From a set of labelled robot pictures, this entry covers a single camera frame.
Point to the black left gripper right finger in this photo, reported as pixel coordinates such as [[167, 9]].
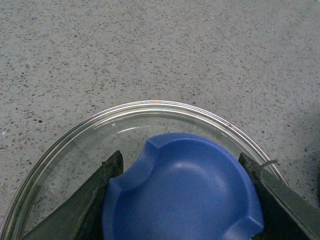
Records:
[[287, 216]]

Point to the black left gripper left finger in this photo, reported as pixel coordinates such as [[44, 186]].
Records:
[[79, 218]]

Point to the glass lid with blue knob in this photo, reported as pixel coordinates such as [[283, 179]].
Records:
[[181, 180]]

